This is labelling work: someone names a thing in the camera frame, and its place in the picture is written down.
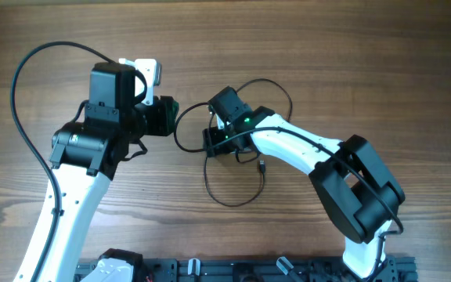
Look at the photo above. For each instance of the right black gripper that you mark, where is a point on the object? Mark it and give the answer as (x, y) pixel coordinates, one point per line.
(211, 142)

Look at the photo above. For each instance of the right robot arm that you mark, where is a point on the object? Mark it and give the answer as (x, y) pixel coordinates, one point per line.
(357, 190)

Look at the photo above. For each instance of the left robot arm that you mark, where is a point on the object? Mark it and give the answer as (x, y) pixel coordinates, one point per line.
(121, 108)

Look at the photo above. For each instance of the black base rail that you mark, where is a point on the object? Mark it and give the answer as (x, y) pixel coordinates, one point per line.
(318, 269)

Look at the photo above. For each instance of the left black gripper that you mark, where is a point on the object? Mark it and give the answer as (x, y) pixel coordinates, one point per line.
(165, 116)

